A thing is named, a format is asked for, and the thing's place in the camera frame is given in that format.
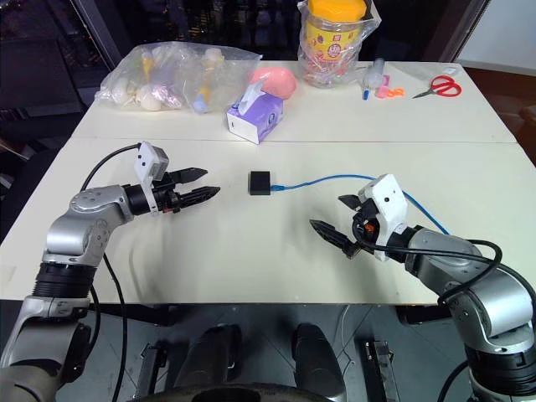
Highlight thin white cable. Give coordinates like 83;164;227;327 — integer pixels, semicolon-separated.
337;304;356;379

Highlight black box under table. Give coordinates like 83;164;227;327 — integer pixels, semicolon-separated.
394;305;454;327

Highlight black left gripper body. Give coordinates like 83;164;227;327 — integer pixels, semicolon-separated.
149;170;186;215

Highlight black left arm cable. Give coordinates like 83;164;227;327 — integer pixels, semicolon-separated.
80;142;142;399

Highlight clear jar with yellow lid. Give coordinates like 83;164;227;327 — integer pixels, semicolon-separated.
302;0;366;90

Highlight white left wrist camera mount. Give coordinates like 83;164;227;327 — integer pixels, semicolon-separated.
133;141;171;216

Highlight metal bracket under table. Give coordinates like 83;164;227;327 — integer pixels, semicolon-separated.
139;340;169;399
361;338;399;402

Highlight pink soft rounded object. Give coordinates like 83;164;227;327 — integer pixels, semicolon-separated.
246;67;299;102

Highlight small black box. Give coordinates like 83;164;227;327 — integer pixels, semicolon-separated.
247;169;274;198

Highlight clear plastic bag of toys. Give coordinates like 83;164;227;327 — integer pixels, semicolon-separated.
93;41;263;116

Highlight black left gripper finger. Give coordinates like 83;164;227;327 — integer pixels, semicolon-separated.
173;167;209;184
179;186;222;209

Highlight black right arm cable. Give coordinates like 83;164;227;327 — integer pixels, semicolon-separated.
353;217;504;310

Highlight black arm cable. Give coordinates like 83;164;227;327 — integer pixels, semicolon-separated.
80;142;142;399
353;217;504;310

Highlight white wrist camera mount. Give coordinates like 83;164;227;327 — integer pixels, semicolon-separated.
357;173;410;262
133;141;171;216

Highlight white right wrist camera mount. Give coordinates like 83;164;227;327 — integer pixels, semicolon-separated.
357;173;410;262

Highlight marker pen with blue cap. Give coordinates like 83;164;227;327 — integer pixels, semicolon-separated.
360;70;378;102

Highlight candy jar yellow lid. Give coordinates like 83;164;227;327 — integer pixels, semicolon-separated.
296;0;384;90

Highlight purple tissue box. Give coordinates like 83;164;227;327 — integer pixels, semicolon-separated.
225;80;287;146

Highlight red handled scissors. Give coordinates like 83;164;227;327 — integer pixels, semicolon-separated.
410;75;463;101

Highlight yellow and blue toy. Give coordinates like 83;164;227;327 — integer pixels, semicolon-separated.
193;53;224;116

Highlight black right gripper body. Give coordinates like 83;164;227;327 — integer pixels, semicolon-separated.
350;199;385;254

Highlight blue cable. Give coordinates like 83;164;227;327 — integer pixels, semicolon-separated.
270;173;451;235

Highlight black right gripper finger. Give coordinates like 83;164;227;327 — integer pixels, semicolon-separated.
308;218;359;258
337;193;364;212

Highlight dark rounded shape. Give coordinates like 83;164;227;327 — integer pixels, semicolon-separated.
183;322;245;387
290;322;345;384

